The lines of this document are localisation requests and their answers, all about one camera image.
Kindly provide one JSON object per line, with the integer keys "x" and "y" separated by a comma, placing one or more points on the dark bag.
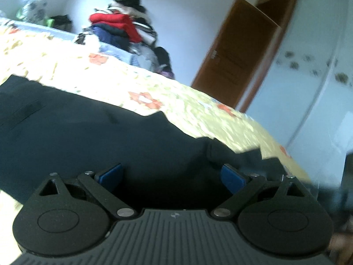
{"x": 62, "y": 22}

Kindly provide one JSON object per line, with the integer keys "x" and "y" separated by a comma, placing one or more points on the yellow carrot print blanket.
{"x": 171, "y": 88}

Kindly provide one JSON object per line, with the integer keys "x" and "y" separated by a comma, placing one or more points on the floral print pillow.
{"x": 31, "y": 11}

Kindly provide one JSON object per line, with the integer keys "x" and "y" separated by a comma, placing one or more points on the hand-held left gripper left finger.
{"x": 110, "y": 177}

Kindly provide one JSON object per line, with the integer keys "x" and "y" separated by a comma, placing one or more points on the white flower print wardrobe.
{"x": 311, "y": 69}

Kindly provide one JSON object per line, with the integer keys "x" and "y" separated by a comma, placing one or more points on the green plastic chair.
{"x": 49, "y": 22}

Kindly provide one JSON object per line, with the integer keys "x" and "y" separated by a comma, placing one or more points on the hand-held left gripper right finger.
{"x": 233, "y": 180}

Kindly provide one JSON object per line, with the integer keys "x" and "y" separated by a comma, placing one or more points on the black pants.
{"x": 96, "y": 140}

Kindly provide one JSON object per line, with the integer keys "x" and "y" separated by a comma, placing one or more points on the brown wooden door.
{"x": 237, "y": 52}

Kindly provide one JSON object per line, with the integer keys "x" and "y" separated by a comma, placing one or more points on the blue quilted bedspread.
{"x": 41, "y": 30}

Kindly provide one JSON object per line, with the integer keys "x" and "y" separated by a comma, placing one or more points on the pile of folded clothes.
{"x": 118, "y": 30}

